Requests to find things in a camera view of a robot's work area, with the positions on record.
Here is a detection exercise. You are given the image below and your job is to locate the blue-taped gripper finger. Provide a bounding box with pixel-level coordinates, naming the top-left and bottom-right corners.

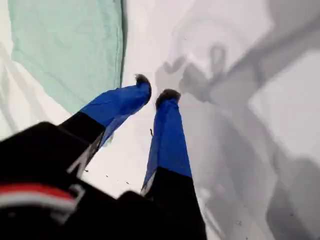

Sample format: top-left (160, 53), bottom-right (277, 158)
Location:
top-left (139, 88), bottom-right (207, 240)
top-left (58, 73), bottom-right (153, 175)

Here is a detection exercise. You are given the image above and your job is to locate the pale green T-shirt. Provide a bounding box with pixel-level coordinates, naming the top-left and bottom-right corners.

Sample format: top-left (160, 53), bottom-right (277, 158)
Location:
top-left (7, 0), bottom-right (126, 118)

